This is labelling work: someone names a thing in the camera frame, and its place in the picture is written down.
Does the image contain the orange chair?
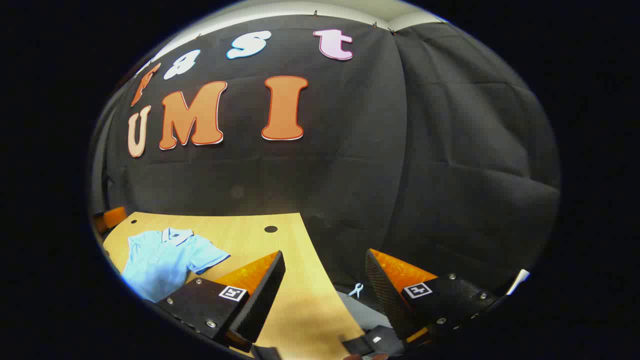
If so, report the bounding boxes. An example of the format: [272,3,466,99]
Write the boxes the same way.
[94,206,128,236]

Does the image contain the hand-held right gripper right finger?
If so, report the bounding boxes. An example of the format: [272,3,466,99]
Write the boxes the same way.
[365,248,501,347]

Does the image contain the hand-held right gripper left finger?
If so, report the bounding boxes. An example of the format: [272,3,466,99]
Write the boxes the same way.
[156,250,287,347]

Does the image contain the light blue polo T-shirt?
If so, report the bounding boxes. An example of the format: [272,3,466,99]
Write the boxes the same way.
[120,227,232,304]

